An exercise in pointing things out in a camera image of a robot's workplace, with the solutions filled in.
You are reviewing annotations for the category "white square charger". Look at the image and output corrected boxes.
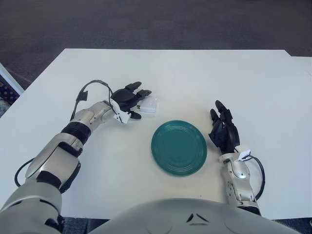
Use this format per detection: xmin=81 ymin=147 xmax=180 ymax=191
xmin=137 ymin=98 xmax=158 ymax=114

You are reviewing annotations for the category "dark dotted patterned cloth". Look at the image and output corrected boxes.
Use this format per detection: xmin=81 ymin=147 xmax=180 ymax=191
xmin=0 ymin=74 xmax=20 ymax=102

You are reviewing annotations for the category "white left wrist connector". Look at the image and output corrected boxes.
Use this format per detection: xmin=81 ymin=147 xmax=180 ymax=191
xmin=112 ymin=99 xmax=130 ymax=124

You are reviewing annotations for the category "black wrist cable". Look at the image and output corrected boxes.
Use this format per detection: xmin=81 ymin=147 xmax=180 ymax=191
xmin=70 ymin=79 xmax=115 ymax=121
xmin=250 ymin=156 xmax=266 ymax=199

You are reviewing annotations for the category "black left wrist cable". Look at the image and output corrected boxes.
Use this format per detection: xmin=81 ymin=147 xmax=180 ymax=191
xmin=70 ymin=79 xmax=115 ymax=121

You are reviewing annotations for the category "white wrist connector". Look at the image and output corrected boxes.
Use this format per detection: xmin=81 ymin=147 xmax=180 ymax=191
xmin=235 ymin=145 xmax=252 ymax=161
xmin=112 ymin=99 xmax=130 ymax=124

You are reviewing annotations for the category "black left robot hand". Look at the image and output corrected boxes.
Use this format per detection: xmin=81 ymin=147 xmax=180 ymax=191
xmin=110 ymin=81 xmax=152 ymax=120

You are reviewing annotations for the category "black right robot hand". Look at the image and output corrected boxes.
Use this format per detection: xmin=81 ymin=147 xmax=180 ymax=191
xmin=208 ymin=99 xmax=241 ymax=155

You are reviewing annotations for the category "white right wrist connector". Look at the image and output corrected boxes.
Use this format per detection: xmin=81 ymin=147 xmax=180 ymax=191
xmin=235 ymin=145 xmax=252 ymax=161

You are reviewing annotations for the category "grey robot torso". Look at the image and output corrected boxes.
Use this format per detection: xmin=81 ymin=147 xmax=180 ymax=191
xmin=89 ymin=197 xmax=302 ymax=234

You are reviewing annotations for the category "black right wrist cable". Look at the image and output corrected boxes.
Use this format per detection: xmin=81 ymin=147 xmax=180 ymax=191
xmin=250 ymin=156 xmax=266 ymax=199

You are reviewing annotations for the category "teal ribbed plate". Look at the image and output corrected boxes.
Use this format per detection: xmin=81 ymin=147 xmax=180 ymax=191
xmin=151 ymin=119 xmax=208 ymax=176

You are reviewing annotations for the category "white frame board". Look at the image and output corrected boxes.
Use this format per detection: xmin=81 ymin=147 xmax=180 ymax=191
xmin=0 ymin=62 xmax=25 ymax=97

